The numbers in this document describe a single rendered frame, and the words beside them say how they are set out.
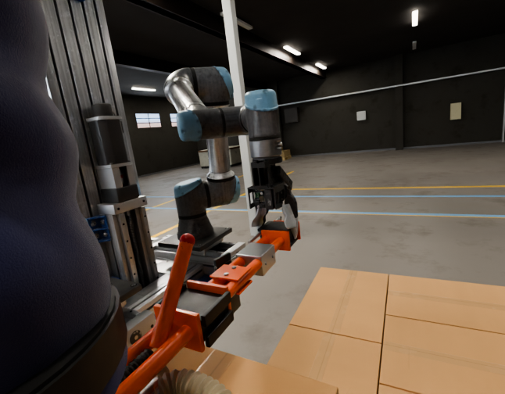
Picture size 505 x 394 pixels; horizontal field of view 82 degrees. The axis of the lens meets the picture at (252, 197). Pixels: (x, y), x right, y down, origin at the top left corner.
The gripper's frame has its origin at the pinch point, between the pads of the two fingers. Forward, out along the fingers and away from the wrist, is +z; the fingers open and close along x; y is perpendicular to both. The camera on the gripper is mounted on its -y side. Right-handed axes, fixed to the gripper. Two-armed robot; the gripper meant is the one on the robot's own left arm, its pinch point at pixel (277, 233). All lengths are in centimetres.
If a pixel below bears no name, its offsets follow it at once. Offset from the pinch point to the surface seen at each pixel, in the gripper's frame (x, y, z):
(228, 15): -167, -280, -171
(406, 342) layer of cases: 29, -48, 62
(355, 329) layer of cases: 9, -49, 62
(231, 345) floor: -80, -76, 117
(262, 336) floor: -63, -92, 117
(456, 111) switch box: 192, -1395, -18
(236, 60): -163, -280, -118
